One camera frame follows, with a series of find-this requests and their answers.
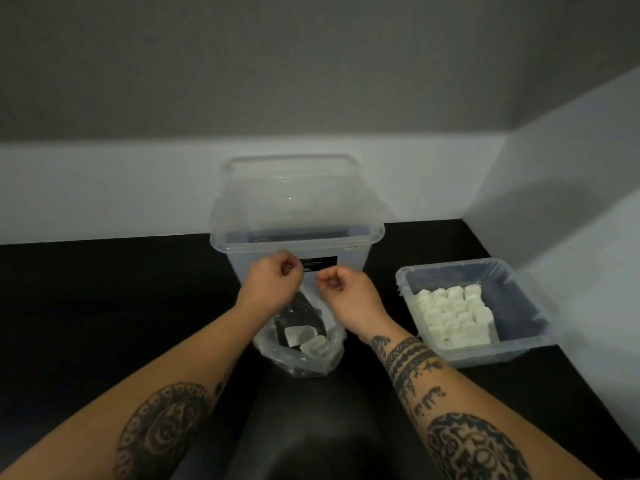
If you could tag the person's right forearm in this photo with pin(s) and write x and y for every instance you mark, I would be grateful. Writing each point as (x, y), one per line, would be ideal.
(475, 424)

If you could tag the rows of white tea bags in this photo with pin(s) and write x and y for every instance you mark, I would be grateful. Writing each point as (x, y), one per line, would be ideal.
(455, 319)

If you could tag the clear storage box lid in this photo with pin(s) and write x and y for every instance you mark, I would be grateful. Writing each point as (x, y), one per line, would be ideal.
(295, 194)

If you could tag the person's left hand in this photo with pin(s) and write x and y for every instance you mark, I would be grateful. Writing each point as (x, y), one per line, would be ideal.
(270, 284)

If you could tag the person's left forearm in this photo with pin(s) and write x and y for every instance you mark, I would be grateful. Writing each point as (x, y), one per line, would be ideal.
(140, 409)

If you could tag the small clear plastic bin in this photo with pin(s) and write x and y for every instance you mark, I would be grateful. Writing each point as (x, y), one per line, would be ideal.
(520, 319)

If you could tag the person's right hand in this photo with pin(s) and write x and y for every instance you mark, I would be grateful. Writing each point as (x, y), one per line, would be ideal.
(357, 304)

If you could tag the large clear storage box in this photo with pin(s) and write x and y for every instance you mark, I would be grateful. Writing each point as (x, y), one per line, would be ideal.
(235, 267)

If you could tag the clear plastic bag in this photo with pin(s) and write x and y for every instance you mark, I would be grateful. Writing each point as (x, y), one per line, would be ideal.
(270, 349)

